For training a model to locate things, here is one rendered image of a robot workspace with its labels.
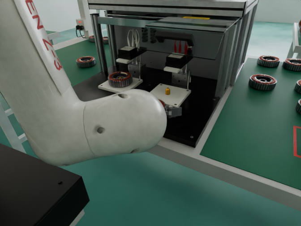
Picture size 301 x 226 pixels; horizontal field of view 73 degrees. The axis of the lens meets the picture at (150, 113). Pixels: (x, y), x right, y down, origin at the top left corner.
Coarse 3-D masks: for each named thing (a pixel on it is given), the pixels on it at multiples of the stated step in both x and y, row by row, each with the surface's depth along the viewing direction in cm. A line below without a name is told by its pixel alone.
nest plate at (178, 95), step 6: (162, 84) 92; (156, 90) 88; (162, 90) 88; (174, 90) 87; (180, 90) 87; (186, 90) 87; (156, 96) 83; (162, 96) 83; (168, 96) 83; (174, 96) 83; (180, 96) 83; (186, 96) 84; (168, 102) 79; (174, 102) 79; (180, 102) 79
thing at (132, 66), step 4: (132, 64) 103; (136, 64) 102; (144, 64) 102; (132, 68) 103; (136, 68) 102; (140, 68) 100; (144, 68) 103; (132, 72) 104; (136, 72) 103; (144, 72) 104
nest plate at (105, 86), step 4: (136, 80) 97; (140, 80) 97; (100, 84) 94; (104, 84) 94; (108, 84) 94; (132, 84) 93; (136, 84) 93; (100, 88) 93; (104, 88) 92; (108, 88) 91; (112, 88) 90; (116, 88) 90; (120, 88) 90; (124, 88) 90; (128, 88) 90; (132, 88) 91; (116, 92) 89
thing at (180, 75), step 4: (172, 72) 93; (180, 72) 92; (184, 72) 92; (172, 76) 94; (176, 76) 92; (180, 76) 92; (184, 76) 91; (172, 80) 95; (176, 80) 94; (180, 80) 93; (184, 80) 92; (180, 84) 94; (184, 84) 93
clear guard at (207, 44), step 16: (176, 16) 75; (192, 16) 74; (208, 16) 73; (224, 16) 72; (144, 32) 63; (176, 32) 59; (192, 32) 57; (208, 32) 55; (224, 32) 54; (144, 48) 61; (160, 48) 59; (176, 48) 57; (192, 48) 56; (208, 48) 54
